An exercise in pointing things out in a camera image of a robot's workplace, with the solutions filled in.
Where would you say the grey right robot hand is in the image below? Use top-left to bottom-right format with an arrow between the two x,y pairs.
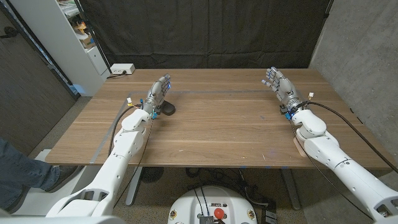
261,66 -> 304,113

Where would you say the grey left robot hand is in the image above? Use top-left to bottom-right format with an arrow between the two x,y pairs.
142,73 -> 172,115

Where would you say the pink square jewelry box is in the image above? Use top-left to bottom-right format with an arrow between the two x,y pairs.
293,136 -> 308,158

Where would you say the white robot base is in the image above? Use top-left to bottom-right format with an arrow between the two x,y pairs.
167,185 -> 258,224

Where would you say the black glasses case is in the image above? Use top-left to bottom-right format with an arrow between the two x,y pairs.
160,100 -> 177,116

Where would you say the white power outlet box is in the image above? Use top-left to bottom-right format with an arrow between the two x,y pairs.
110,63 -> 136,75

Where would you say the small cardboard box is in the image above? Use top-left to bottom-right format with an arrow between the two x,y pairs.
81,33 -> 96,49

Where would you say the black backdrop stand pole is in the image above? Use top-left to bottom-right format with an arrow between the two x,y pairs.
73,0 -> 113,75

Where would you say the black backdrop curtain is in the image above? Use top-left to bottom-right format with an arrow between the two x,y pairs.
79,0 -> 335,70

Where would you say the black round floor fan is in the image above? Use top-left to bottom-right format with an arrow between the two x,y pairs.
139,167 -> 165,184

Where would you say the grey table leg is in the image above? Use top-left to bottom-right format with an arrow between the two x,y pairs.
280,168 -> 302,211
125,167 -> 143,207

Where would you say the yellow toy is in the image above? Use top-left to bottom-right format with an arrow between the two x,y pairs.
73,21 -> 88,35

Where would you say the white shelf cabinet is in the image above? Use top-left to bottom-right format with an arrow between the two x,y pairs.
9,0 -> 111,97

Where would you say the dark shoe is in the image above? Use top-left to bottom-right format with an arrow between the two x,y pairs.
45,165 -> 80,192

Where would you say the black floor power strip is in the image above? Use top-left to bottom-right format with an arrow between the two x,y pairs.
260,198 -> 278,224

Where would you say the white floor board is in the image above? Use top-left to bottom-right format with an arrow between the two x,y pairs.
14,148 -> 102,216

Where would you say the person leg in jeans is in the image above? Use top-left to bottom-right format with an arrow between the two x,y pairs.
0,136 -> 60,211

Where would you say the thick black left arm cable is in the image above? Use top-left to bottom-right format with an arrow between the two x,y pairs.
107,104 -> 144,158

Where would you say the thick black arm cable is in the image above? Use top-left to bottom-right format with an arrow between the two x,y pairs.
107,104 -> 144,158
304,101 -> 398,174

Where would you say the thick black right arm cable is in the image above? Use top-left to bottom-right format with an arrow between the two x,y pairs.
304,101 -> 398,174

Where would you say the black floor cable bundle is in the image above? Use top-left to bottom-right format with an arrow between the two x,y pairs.
185,167 -> 270,208

